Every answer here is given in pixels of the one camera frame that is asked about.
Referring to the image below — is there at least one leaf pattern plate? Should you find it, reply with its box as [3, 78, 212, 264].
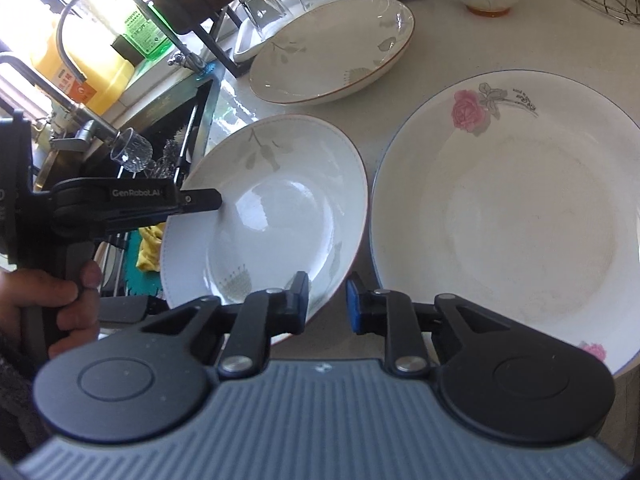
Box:
[160, 115, 369, 318]
[248, 0, 416, 106]

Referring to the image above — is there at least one rose pattern white plate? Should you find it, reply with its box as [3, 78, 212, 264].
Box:
[370, 70, 639, 375]

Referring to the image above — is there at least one steel kitchen faucet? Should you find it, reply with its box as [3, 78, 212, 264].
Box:
[1, 0, 192, 124]

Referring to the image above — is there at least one person left hand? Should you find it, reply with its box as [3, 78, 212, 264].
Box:
[1, 260, 102, 358]

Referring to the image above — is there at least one teal silicone mat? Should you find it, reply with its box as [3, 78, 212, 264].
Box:
[124, 231, 162, 297]

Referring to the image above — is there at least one yellow cloth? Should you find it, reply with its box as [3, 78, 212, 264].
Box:
[136, 222, 166, 273]

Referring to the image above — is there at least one stemmed glass on sink rack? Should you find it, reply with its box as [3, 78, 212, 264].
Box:
[110, 128, 153, 174]

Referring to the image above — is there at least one black sink drain rack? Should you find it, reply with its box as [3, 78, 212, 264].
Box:
[90, 80, 222, 307]

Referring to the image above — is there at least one yellow detergent bottle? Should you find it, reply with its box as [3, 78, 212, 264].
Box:
[29, 14, 134, 115]

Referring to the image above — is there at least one green dish soap bottle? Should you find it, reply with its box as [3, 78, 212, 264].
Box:
[112, 4, 172, 66]

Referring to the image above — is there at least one leaf pattern plate by rack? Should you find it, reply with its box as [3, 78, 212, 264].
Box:
[248, 0, 416, 106]

